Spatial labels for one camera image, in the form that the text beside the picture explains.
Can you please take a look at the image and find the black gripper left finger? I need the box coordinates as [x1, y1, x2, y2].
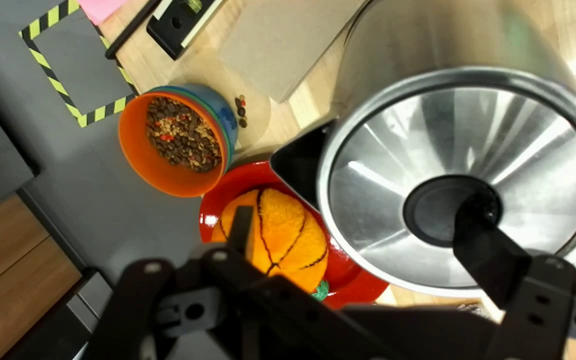
[81, 204, 264, 360]

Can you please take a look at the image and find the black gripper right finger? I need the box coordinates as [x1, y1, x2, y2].
[452, 193, 576, 360]

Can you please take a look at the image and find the stainless steel electric kettle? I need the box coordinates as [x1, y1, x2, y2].
[268, 0, 576, 299]

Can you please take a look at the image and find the orange plush pumpkin ball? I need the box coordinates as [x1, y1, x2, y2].
[211, 186, 333, 297]

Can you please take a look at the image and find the small toy strawberry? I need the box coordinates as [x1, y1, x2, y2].
[310, 279, 333, 304]

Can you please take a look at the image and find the orange bowl with beans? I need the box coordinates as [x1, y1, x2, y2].
[116, 84, 240, 200]

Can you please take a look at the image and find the red plate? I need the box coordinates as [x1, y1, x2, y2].
[196, 158, 390, 310]

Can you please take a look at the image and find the black level tool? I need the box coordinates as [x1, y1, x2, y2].
[145, 0, 226, 63]

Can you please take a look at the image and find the black pen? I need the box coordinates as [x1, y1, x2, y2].
[105, 0, 164, 61]

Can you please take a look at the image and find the wooden base cabinet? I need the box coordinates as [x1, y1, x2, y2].
[0, 193, 84, 359]

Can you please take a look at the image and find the yellow black hazard tape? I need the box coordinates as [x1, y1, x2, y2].
[19, 0, 141, 130]

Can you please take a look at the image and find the pink sticky note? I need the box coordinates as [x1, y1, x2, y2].
[77, 0, 131, 29]

